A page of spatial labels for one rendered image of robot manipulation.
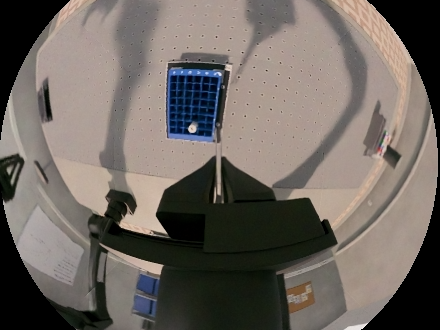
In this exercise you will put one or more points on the white vial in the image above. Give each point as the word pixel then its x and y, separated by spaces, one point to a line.
pixel 192 127

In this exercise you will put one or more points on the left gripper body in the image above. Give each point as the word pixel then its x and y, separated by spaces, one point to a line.
pixel 4 195

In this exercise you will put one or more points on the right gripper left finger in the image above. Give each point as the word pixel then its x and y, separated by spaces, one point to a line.
pixel 195 186

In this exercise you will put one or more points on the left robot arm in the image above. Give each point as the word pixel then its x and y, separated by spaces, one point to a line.
pixel 118 209

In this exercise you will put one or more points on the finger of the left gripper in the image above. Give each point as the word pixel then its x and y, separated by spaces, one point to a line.
pixel 3 161
pixel 12 189

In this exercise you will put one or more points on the blue tube carrier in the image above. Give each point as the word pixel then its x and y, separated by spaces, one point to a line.
pixel 200 95

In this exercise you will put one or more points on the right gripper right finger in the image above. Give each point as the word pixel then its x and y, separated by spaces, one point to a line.
pixel 243 188

